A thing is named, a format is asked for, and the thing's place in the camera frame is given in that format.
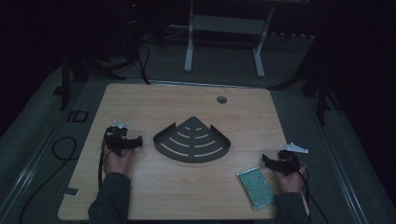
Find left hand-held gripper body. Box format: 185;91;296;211
104;119;132;157

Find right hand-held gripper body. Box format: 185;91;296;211
274;142;310;176

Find person's right hand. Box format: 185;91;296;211
274;164;308;195

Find person's left hand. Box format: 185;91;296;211
102;143;134;177

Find black tape square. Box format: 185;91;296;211
65;109;90;123

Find black metal corner shelf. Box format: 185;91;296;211
152;116;233;164

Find black metal stand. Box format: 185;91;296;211
59;52;127;112
266;36;344;127

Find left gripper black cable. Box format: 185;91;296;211
97;146;110;190

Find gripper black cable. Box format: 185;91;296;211
295;161;332;224
97;146;110;190

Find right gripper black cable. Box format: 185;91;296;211
295;161;332;224

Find metal floor rail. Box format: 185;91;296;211
0;81;92;218
306;96;375;224

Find black floor cable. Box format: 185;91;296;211
18;135;78;224

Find black hanging cable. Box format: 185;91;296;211
135;38;153;86

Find white desk frame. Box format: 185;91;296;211
183;0;277;79

